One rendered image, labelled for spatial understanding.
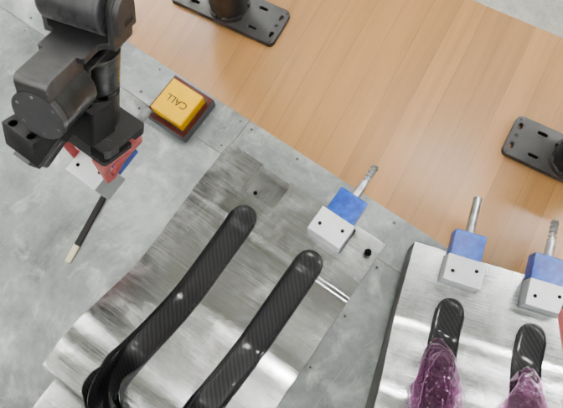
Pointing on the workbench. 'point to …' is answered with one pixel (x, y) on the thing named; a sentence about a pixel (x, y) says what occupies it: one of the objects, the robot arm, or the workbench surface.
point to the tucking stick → (85, 229)
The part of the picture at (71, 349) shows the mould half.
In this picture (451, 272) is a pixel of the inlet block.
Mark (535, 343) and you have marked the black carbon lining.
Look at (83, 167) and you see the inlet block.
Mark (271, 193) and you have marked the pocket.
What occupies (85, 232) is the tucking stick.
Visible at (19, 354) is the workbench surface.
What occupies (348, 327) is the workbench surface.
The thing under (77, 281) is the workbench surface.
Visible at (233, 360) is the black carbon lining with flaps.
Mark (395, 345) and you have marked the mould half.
